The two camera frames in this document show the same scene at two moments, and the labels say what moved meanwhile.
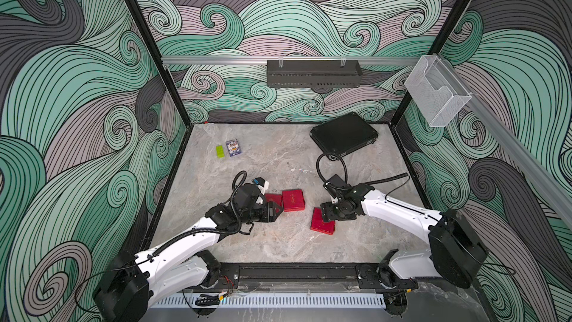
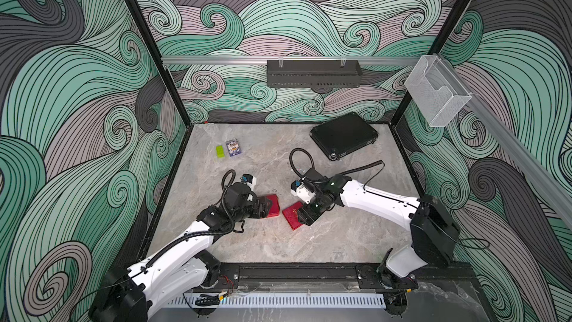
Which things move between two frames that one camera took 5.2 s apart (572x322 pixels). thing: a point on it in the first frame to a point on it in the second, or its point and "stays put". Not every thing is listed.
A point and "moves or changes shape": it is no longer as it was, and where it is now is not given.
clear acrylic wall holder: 435,91 stays put
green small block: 220,151 stays put
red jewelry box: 276,197 stays put
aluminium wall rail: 177,60 stays put
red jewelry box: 293,200 moves or changes shape
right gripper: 328,215 to 306,215
